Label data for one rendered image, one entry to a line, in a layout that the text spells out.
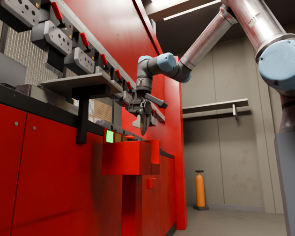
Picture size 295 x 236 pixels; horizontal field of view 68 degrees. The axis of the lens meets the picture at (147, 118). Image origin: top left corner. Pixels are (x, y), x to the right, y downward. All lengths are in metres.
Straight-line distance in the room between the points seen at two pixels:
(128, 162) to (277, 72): 0.54
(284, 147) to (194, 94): 4.35
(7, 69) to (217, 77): 4.16
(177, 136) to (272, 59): 2.36
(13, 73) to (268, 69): 1.37
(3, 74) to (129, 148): 0.96
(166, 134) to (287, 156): 2.35
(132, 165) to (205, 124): 4.02
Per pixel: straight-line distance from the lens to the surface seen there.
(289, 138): 0.71
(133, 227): 0.89
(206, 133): 4.72
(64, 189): 0.80
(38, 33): 1.02
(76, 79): 0.83
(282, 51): 0.67
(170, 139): 2.93
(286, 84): 0.66
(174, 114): 2.99
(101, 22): 1.46
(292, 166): 0.71
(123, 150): 0.82
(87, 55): 1.21
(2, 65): 1.54
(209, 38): 1.02
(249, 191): 4.57
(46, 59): 1.00
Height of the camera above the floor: 0.67
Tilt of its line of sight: 14 degrees up
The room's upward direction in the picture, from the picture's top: straight up
